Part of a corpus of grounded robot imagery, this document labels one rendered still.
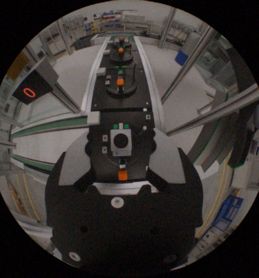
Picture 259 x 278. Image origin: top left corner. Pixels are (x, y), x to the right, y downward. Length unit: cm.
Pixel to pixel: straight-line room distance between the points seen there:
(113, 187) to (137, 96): 36
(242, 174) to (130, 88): 411
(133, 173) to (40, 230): 46
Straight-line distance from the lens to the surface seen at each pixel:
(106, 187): 34
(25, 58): 22
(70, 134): 44
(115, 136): 18
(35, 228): 44
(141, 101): 36
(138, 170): 31
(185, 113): 59
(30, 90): 23
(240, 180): 415
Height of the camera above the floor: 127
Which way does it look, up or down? 82 degrees down
